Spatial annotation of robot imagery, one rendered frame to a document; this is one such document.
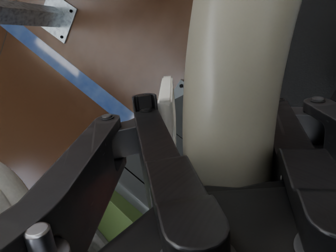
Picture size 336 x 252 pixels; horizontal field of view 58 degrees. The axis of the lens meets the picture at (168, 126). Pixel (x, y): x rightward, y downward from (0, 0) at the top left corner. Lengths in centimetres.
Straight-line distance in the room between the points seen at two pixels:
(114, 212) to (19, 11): 110
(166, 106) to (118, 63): 146
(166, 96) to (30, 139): 199
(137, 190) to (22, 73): 144
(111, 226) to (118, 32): 107
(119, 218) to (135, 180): 10
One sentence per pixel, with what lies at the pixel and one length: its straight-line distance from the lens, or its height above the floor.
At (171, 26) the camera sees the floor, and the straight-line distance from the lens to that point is 147.
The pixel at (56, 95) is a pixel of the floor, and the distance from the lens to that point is 189.
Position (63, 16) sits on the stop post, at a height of 1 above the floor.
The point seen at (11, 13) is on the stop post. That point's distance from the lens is 156.
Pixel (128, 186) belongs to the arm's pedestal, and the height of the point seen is 79.
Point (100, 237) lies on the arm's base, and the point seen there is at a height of 86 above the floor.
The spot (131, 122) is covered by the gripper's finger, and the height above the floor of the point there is 123.
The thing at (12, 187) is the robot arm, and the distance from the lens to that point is 69.
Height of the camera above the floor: 136
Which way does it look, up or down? 63 degrees down
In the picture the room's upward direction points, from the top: 123 degrees counter-clockwise
